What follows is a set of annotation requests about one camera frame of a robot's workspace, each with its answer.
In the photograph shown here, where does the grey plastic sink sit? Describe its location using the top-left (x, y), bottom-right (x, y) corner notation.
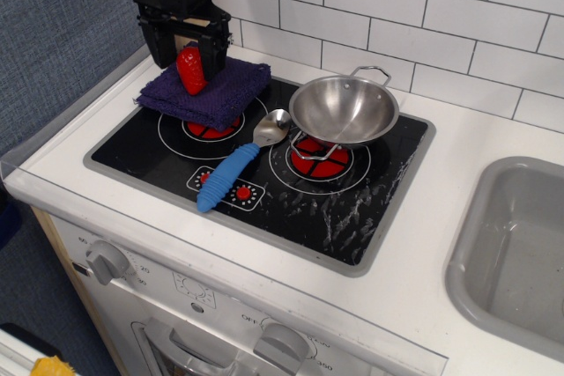
top-left (446, 157), bottom-right (563, 361)

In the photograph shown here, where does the grey oven knob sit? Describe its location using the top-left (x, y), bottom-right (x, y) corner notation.
top-left (253, 323), bottom-right (316, 375)
top-left (85, 240), bottom-right (130, 285)

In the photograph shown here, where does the purple folded towel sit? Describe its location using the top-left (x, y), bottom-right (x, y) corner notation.
top-left (136, 57), bottom-right (271, 130)

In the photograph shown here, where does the grey right oven knob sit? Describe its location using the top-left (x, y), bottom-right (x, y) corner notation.
top-left (253, 323), bottom-right (316, 375)

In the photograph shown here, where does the black toy stovetop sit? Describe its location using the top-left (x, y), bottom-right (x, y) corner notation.
top-left (84, 79), bottom-right (435, 277)

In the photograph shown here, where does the red toy strawberry pepper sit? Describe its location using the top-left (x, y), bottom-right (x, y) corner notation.
top-left (175, 46), bottom-right (208, 96)

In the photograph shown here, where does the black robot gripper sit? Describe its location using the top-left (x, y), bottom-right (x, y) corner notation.
top-left (134, 0), bottom-right (231, 80)

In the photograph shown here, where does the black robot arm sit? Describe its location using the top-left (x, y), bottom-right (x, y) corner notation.
top-left (133, 0), bottom-right (231, 81)

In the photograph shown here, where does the yellow object at corner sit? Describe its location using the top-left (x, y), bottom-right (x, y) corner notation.
top-left (30, 356), bottom-right (77, 376)

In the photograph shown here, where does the blue handled metal spoon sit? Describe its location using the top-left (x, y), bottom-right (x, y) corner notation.
top-left (197, 108), bottom-right (292, 212)

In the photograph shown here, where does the grey left oven knob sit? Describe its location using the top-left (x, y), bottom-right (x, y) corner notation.
top-left (85, 240), bottom-right (130, 285)

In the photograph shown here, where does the white toy oven front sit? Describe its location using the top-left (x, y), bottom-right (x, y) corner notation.
top-left (52, 218), bottom-right (447, 375)

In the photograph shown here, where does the stainless steel pot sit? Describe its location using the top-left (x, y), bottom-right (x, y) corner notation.
top-left (289, 65), bottom-right (399, 161)

